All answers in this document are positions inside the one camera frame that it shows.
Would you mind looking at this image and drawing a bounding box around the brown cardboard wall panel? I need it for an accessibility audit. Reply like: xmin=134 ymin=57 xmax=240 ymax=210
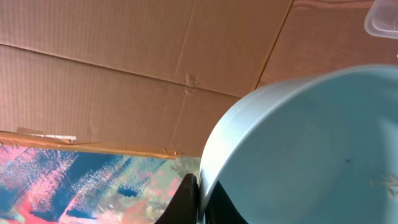
xmin=1 ymin=0 xmax=292 ymax=156

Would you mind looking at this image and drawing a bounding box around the light blue rice bowl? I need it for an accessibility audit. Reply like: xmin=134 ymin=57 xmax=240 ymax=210
xmin=198 ymin=65 xmax=397 ymax=223

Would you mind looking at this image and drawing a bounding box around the colourful painted floor mat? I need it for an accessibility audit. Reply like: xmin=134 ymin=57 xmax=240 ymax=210
xmin=1 ymin=146 xmax=200 ymax=223

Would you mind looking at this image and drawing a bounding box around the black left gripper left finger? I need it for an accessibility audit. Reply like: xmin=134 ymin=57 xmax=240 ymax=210
xmin=155 ymin=173 xmax=198 ymax=224

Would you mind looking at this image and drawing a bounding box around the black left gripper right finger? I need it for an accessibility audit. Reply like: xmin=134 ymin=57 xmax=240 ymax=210
xmin=205 ymin=181 xmax=248 ymax=224

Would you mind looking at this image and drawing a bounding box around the clear plastic bin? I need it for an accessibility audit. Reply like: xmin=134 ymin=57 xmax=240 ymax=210
xmin=364 ymin=0 xmax=398 ymax=39

